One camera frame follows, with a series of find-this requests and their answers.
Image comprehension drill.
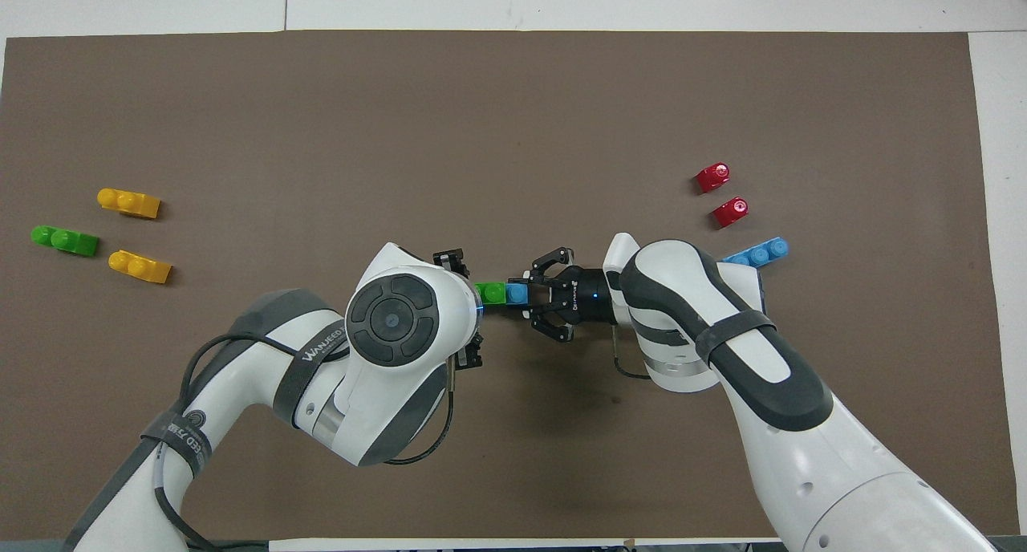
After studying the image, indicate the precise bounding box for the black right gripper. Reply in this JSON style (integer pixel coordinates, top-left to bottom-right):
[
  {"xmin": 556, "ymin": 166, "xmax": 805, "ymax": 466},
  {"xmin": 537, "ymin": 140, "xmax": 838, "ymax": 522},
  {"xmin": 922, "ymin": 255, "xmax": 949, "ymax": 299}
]
[{"xmin": 522, "ymin": 247, "xmax": 620, "ymax": 344}]

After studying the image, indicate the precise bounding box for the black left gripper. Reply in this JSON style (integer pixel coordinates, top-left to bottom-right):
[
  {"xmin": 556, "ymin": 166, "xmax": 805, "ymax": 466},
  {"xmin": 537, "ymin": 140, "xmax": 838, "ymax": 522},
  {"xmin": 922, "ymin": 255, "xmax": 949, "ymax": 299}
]
[{"xmin": 433, "ymin": 249, "xmax": 485, "ymax": 370}]

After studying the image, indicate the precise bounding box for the red one-stud block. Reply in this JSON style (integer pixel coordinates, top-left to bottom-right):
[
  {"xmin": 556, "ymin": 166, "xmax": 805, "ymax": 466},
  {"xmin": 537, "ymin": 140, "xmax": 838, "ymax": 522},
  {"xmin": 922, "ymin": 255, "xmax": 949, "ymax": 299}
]
[
  {"xmin": 712, "ymin": 197, "xmax": 750, "ymax": 229},
  {"xmin": 694, "ymin": 163, "xmax": 732, "ymax": 194}
]

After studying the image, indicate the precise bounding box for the yellow two-stud block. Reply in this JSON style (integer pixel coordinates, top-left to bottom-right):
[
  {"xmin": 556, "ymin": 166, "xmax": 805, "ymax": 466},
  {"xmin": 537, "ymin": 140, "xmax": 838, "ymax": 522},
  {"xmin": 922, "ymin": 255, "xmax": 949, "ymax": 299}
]
[
  {"xmin": 108, "ymin": 250, "xmax": 173, "ymax": 285},
  {"xmin": 97, "ymin": 188, "xmax": 161, "ymax": 220}
]

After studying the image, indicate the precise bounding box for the brown table mat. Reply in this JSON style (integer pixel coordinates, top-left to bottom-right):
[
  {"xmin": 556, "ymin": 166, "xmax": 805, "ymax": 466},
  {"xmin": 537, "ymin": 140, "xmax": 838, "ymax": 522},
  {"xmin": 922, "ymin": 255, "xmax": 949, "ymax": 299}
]
[{"xmin": 0, "ymin": 30, "xmax": 1020, "ymax": 541}]

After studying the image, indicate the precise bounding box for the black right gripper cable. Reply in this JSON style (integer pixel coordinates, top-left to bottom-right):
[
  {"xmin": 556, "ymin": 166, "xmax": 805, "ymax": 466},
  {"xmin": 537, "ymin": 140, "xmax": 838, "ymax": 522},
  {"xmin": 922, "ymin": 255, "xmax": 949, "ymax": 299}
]
[{"xmin": 611, "ymin": 327, "xmax": 654, "ymax": 381}]

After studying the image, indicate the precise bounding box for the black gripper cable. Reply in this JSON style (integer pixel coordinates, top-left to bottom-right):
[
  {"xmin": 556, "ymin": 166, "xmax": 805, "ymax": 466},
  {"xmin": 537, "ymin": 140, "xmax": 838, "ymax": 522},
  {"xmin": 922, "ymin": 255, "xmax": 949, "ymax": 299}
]
[
  {"xmin": 152, "ymin": 331, "xmax": 456, "ymax": 552},
  {"xmin": 611, "ymin": 327, "xmax": 654, "ymax": 381}
]

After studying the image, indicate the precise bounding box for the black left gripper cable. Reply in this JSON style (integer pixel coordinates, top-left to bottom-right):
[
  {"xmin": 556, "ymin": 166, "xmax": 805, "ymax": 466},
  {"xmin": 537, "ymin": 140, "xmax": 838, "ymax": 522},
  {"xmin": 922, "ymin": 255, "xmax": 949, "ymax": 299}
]
[{"xmin": 152, "ymin": 331, "xmax": 456, "ymax": 552}]

